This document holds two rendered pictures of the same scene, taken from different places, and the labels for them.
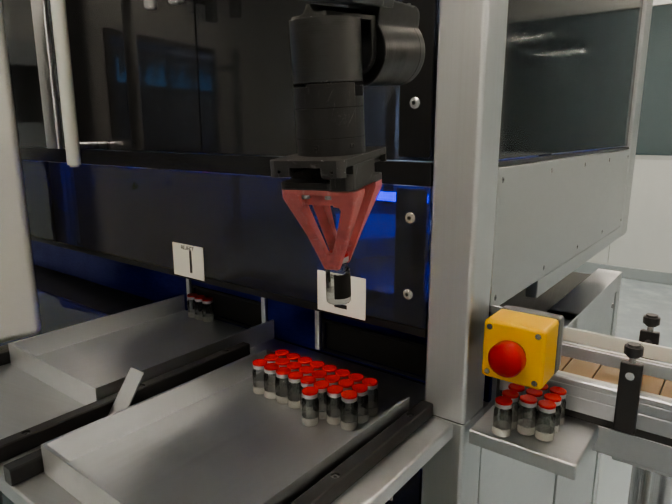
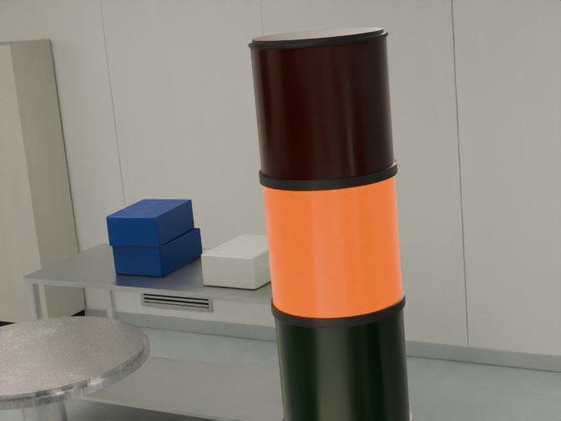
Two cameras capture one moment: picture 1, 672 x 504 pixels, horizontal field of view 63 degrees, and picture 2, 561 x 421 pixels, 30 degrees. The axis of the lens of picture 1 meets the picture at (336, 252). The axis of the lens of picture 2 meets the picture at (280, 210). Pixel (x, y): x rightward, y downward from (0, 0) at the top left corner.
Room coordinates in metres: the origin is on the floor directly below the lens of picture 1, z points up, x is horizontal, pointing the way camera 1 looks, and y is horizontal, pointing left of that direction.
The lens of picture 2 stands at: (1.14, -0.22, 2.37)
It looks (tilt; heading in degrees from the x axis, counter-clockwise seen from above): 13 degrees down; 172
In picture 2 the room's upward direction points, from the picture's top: 5 degrees counter-clockwise
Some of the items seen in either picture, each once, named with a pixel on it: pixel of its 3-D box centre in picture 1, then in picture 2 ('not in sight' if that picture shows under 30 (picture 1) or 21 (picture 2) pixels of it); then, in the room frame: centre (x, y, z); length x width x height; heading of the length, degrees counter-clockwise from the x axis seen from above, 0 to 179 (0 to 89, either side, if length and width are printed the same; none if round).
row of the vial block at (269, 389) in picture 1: (301, 392); not in sight; (0.68, 0.05, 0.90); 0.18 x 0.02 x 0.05; 52
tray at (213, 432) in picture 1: (240, 432); not in sight; (0.59, 0.11, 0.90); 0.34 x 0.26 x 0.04; 142
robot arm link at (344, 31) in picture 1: (331, 52); not in sight; (0.47, 0.00, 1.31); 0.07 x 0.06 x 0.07; 137
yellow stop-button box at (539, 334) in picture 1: (521, 345); not in sight; (0.62, -0.22, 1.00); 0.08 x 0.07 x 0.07; 143
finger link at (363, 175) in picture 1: (333, 214); not in sight; (0.47, 0.00, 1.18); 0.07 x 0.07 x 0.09; 66
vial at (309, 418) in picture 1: (310, 406); not in sight; (0.64, 0.03, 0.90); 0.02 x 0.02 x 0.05
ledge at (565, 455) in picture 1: (537, 429); not in sight; (0.64, -0.26, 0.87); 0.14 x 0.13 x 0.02; 143
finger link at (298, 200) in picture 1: (335, 213); not in sight; (0.47, 0.00, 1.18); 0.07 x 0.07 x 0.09; 66
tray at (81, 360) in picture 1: (149, 340); not in sight; (0.88, 0.32, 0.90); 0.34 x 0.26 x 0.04; 143
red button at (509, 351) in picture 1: (508, 357); not in sight; (0.58, -0.20, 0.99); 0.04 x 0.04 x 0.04; 53
